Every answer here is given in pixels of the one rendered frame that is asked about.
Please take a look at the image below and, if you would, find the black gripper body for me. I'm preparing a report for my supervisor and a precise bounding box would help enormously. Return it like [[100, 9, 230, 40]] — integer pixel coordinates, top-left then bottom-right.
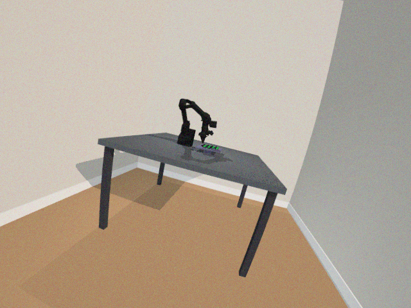
[[198, 126, 209, 136]]

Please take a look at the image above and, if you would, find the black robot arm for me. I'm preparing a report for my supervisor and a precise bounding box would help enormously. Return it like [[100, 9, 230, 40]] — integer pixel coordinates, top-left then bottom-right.
[[179, 99, 217, 136]]

